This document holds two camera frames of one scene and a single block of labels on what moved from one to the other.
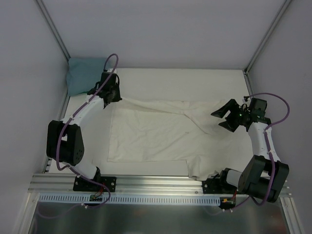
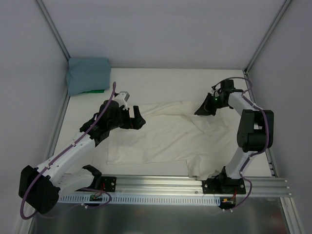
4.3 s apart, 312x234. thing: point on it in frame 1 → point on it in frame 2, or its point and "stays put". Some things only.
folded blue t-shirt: [83, 73] stays put
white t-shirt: [151, 130] stays put
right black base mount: [217, 184] stays put
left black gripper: [111, 96] → [128, 117]
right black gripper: [235, 117] → [212, 103]
